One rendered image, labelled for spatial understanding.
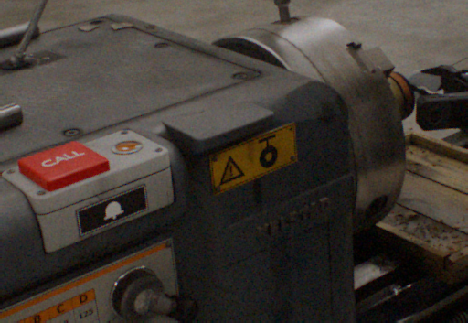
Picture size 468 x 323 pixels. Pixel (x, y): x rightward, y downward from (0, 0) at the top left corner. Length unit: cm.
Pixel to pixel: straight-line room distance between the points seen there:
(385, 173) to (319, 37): 19
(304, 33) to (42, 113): 39
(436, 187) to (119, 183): 84
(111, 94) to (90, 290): 22
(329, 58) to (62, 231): 50
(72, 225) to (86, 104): 20
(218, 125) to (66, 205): 17
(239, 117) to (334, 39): 34
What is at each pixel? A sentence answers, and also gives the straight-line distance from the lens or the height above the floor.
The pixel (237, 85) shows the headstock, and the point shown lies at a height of 126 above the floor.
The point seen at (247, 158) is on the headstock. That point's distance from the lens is 94.
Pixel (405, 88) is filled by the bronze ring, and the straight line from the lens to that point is 139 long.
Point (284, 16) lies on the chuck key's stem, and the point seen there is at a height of 124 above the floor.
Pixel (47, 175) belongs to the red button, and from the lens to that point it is 81.
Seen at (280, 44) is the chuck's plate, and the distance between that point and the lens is 119.
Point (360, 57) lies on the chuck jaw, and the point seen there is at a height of 120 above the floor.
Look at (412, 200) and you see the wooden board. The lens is 154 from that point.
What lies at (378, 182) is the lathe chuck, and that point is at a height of 106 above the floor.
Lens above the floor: 160
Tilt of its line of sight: 24 degrees down
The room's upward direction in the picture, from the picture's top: 5 degrees counter-clockwise
